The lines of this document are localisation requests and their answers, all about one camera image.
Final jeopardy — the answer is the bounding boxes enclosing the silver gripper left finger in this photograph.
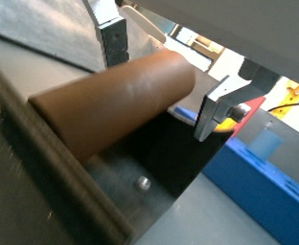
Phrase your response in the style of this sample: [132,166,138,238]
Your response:
[81,0,130,67]

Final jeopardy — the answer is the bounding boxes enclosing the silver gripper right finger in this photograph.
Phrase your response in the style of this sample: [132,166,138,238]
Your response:
[195,58,281,142]

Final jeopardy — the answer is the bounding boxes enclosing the brown cylinder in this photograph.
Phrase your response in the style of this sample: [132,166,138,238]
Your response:
[29,50,195,162]

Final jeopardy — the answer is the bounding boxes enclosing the blue shape sorter board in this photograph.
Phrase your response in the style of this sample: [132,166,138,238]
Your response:
[172,106,299,245]

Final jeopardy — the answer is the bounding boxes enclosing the red rectangular block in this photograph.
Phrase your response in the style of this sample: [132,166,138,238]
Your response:
[233,97,266,136]

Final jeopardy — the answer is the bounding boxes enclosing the yellow notched block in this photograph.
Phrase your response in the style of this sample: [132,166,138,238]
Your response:
[214,118,238,133]

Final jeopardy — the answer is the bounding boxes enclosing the black curved cradle stand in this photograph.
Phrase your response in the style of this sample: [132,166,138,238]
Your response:
[0,72,231,245]

